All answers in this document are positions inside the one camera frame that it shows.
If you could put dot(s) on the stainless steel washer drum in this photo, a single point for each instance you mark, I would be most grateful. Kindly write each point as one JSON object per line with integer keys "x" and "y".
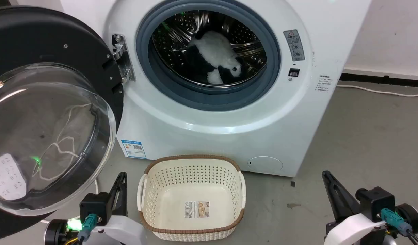
{"x": 173, "y": 41}

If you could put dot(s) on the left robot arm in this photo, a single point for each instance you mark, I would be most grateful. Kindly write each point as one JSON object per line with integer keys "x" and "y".
{"x": 55, "y": 233}

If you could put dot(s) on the grey warning sticker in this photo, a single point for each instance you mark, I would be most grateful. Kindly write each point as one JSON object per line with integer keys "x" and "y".
{"x": 294, "y": 45}

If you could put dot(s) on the black and white panda plush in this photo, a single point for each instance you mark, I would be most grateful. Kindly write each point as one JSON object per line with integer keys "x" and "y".
{"x": 212, "y": 47}

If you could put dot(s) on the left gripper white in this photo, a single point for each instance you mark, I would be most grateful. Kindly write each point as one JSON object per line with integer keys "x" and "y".
{"x": 124, "y": 229}

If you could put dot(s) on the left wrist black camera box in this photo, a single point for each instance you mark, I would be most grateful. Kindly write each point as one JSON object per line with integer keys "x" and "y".
{"x": 95, "y": 207}

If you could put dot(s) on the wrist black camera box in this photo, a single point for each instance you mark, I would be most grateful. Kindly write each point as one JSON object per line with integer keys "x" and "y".
{"x": 375, "y": 202}
{"x": 95, "y": 207}

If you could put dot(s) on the black round glass washer door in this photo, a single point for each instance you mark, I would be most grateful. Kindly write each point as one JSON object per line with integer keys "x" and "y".
{"x": 42, "y": 37}

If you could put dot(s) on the black door latch slot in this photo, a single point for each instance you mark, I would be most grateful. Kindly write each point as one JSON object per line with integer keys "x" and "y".
{"x": 294, "y": 72}

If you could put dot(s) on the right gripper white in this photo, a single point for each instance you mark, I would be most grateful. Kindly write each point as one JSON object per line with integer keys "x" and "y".
{"x": 355, "y": 229}

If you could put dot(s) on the small printed text sticker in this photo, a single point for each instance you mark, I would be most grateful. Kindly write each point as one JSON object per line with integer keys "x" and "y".
{"x": 322, "y": 83}

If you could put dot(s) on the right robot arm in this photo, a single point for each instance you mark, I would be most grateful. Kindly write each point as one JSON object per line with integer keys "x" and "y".
{"x": 410, "y": 217}

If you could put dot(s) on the black baseboard strip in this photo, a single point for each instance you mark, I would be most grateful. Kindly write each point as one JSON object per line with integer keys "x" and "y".
{"x": 382, "y": 79}

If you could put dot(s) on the paper label inside basket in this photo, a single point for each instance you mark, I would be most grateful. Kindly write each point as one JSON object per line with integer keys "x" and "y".
{"x": 197, "y": 209}

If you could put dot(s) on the blue white energy label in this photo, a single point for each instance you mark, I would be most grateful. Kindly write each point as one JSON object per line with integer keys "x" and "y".
{"x": 134, "y": 148}

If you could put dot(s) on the white front-load washing machine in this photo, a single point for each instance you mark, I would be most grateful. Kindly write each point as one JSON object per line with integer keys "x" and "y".
{"x": 229, "y": 136}

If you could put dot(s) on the chrome door hinge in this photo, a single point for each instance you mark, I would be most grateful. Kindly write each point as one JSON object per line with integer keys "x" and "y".
{"x": 123, "y": 58}

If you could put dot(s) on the cream perforated laundry basket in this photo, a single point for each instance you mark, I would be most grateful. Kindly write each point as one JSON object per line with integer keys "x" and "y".
{"x": 192, "y": 185}

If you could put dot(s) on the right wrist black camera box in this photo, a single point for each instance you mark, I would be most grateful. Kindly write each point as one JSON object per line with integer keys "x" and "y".
{"x": 375, "y": 202}

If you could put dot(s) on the round white filter cover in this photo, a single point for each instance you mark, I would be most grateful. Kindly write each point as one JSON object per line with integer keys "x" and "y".
{"x": 265, "y": 164}

